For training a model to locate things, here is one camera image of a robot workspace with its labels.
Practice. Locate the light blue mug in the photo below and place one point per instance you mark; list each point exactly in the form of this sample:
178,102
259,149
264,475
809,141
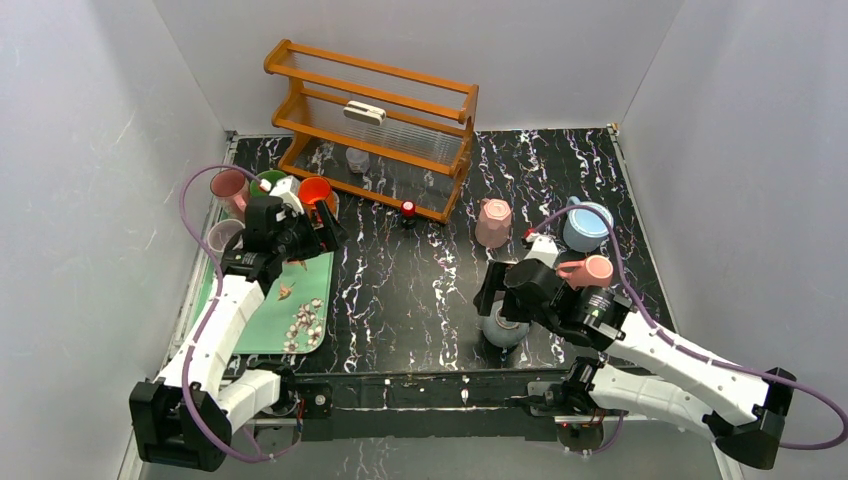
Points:
585,230

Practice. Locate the black table front rail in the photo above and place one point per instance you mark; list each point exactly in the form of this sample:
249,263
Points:
446,404

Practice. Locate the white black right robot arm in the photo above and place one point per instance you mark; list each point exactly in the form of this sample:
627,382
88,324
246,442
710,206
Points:
742,414

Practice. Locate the small pink cup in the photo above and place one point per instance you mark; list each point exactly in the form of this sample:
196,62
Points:
593,271

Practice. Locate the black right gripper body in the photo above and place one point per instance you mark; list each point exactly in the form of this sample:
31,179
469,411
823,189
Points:
494,291

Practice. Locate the green mug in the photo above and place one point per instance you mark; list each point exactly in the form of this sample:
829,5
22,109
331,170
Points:
265,182

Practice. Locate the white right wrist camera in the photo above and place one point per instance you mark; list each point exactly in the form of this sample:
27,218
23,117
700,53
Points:
541,247

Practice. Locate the mauve mug white logo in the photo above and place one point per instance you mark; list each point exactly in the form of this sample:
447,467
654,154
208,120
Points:
221,233

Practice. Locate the clear glass cup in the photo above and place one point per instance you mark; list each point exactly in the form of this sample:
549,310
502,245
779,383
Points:
358,161

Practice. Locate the pale pink faceted mug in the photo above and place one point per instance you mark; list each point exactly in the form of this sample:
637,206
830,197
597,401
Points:
494,222

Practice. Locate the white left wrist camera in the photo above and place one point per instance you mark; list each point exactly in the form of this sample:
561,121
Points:
287,188

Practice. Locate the pink ghost pattern mug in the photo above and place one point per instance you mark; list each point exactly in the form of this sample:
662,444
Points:
231,188

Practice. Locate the orange mug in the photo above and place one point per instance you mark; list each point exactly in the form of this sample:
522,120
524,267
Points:
314,189

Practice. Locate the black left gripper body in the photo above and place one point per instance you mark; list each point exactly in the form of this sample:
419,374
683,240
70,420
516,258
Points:
317,232

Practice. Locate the orange wooden rack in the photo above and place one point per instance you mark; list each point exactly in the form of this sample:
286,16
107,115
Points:
429,124

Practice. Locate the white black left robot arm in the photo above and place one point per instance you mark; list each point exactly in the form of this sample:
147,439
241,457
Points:
184,417

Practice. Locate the grey blue mug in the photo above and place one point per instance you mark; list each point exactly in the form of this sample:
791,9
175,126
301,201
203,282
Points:
501,332

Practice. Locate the green floral tray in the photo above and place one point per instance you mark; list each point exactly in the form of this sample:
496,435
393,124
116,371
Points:
293,317

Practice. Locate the white clip on rack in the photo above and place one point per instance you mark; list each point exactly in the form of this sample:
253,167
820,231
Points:
364,113

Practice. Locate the red black button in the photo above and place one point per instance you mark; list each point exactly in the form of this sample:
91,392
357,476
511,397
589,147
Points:
408,215

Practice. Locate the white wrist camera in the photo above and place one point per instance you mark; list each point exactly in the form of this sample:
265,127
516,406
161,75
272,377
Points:
287,188
541,247

